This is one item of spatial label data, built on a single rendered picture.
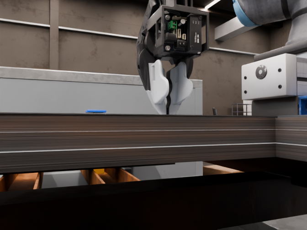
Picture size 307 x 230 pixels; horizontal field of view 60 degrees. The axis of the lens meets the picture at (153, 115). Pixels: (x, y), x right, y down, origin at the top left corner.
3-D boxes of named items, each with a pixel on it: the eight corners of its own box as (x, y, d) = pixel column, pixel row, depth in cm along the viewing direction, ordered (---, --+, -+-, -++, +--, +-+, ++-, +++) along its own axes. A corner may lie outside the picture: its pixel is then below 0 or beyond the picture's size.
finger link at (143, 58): (139, 89, 39) (139, 30, 39) (136, 90, 41) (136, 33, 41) (168, 90, 41) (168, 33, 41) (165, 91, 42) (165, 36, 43)
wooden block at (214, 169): (248, 190, 65) (248, 169, 66) (232, 193, 62) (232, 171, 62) (218, 182, 74) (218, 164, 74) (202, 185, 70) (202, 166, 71)
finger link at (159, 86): (159, 122, 35) (159, 53, 36) (145, 122, 41) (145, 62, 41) (180, 122, 37) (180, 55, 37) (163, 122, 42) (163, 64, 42)
